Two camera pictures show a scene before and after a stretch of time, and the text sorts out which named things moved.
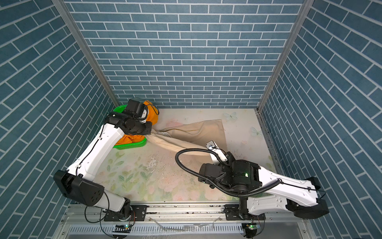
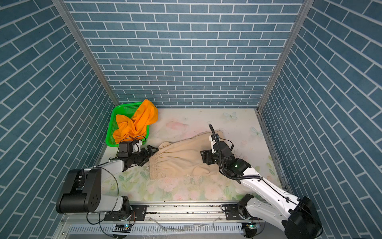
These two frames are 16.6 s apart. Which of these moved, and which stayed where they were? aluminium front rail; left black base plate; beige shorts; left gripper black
Moved: left gripper black; beige shorts
Stayed: left black base plate; aluminium front rail
